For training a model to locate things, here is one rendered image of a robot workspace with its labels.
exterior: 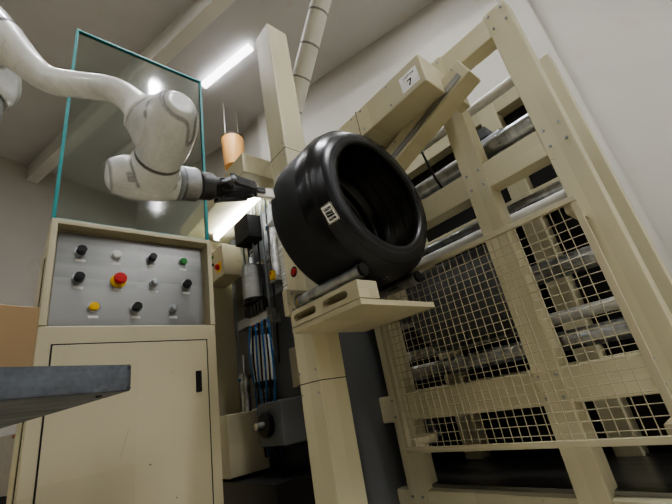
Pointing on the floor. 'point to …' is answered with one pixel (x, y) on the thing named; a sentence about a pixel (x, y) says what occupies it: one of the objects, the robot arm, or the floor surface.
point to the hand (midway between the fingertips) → (263, 193)
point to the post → (294, 139)
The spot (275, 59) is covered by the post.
